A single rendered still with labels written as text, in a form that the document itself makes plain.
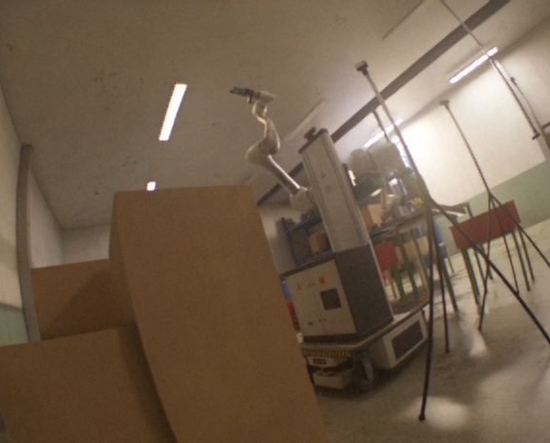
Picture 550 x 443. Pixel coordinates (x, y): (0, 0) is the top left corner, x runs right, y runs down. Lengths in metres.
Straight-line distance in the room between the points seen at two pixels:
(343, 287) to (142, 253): 1.20
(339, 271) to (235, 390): 1.08
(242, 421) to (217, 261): 0.39
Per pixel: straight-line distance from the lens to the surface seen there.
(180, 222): 0.70
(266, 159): 2.30
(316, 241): 10.45
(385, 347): 1.73
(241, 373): 0.71
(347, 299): 1.63
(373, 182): 2.06
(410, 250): 4.46
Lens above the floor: 0.74
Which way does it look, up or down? 13 degrees up
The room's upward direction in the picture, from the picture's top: 17 degrees counter-clockwise
